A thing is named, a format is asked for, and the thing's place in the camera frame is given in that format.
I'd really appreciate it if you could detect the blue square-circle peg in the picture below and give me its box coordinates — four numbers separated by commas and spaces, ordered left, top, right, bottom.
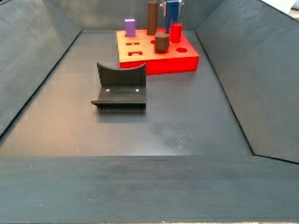
164, 0, 180, 32

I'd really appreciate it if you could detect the red peg board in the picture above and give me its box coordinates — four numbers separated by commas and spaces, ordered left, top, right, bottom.
116, 30, 200, 75

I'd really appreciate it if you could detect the tall brown cylinder peg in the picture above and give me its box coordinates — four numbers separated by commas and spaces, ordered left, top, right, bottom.
147, 1, 159, 35

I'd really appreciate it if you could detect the red star peg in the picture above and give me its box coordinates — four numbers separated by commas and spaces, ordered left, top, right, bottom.
171, 23, 183, 43

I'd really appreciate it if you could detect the purple hexagonal peg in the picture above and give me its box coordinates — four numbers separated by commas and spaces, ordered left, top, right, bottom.
125, 18, 136, 37

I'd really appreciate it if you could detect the short brown peg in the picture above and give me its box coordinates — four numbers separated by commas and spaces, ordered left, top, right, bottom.
153, 31, 170, 53

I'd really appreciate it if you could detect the black curved stand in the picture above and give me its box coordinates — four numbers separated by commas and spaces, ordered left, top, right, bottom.
91, 64, 145, 107

